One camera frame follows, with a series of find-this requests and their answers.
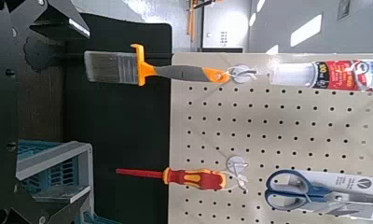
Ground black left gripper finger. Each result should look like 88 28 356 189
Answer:
29 186 92 224
29 0 90 41

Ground blue scissors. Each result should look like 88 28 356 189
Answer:
264 168 373 223

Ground blue crate grey rim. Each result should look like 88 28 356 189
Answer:
16 139 120 224

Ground red yellow screwdriver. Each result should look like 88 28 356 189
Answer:
115 167 228 191

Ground white pegboard hook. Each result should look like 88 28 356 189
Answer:
227 63 258 84
220 155 250 194

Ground beige pegboard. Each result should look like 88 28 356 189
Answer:
168 51 373 224

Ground white red caulk tube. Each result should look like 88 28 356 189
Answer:
268 59 373 93

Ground paintbrush grey orange handle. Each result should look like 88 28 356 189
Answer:
83 43 230 87

